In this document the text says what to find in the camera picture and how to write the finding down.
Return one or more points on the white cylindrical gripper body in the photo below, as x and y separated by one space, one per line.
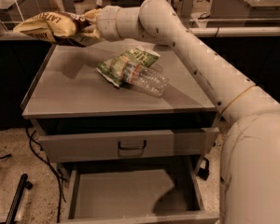
106 22

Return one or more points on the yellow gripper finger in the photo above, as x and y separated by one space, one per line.
91 15
91 32

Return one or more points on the brown chip bag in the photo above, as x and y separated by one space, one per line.
59 28

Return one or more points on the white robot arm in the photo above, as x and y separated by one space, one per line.
250 157

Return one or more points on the green chip bag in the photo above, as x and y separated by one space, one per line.
112 70

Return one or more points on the grey drawer cabinet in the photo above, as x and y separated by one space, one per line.
69 96

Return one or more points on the grey top drawer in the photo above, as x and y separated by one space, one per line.
127 145

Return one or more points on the grey open middle drawer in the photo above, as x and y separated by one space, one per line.
161 190

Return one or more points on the clear plastic water bottle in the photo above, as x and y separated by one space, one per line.
145 79

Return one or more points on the black bar on floor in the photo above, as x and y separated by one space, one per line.
24 184

